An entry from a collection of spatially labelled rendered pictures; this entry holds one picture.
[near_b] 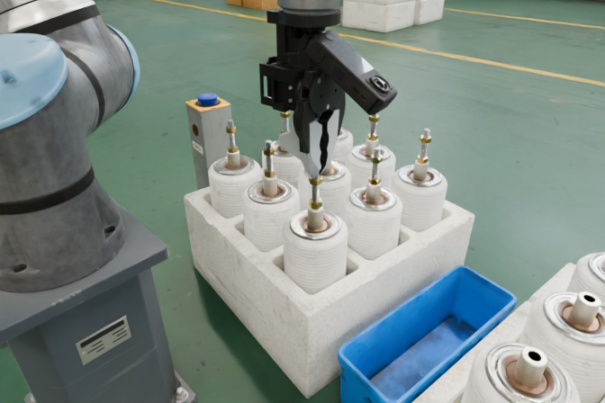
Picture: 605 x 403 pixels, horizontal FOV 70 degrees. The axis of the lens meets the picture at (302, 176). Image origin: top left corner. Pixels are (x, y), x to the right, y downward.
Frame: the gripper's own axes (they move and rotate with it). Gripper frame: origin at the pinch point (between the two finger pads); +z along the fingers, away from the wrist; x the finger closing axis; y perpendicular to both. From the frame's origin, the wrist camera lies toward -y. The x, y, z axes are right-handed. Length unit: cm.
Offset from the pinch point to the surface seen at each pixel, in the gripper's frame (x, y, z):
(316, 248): 3.6, -2.2, 10.2
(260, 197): -0.4, 11.8, 9.3
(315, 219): 0.8, 0.0, 7.9
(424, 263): -15.2, -11.2, 20.7
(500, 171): -85, -6, 34
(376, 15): -249, 129, 23
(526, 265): -44, -24, 34
